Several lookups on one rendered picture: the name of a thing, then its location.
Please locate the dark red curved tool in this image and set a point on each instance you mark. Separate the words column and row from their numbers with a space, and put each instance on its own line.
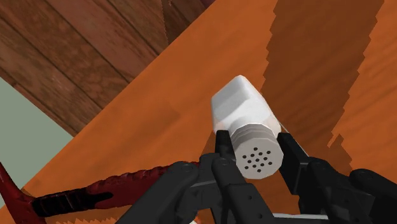
column 93, row 194

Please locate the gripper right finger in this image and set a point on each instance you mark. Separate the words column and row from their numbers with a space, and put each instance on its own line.
column 335, row 189

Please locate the white salt shaker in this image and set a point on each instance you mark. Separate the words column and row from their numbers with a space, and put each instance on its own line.
column 245, row 124

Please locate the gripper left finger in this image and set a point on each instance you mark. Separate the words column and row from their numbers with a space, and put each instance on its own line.
column 186, row 192

